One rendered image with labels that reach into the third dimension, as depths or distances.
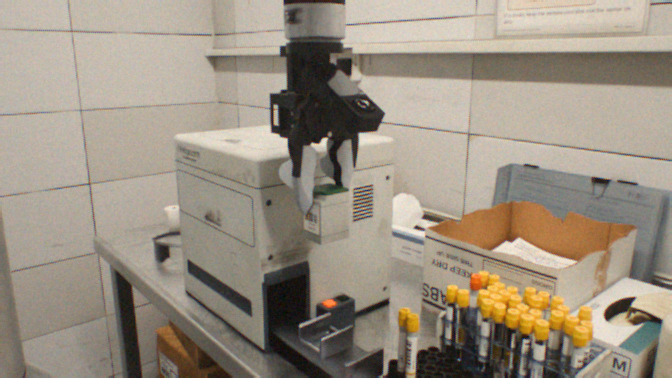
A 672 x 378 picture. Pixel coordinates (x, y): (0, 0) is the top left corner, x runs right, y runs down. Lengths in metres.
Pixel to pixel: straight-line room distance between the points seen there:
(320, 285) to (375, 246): 0.13
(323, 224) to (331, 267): 0.20
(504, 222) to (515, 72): 0.32
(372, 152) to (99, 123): 1.32
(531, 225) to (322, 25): 0.65
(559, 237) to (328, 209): 0.56
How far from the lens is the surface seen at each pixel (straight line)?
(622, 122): 1.07
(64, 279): 2.07
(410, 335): 0.68
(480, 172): 1.22
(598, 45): 1.05
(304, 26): 0.62
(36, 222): 1.99
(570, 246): 1.07
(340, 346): 0.73
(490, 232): 1.06
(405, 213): 1.19
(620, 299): 0.92
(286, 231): 0.75
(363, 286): 0.89
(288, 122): 0.65
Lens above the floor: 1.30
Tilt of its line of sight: 14 degrees down
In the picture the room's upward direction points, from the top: straight up
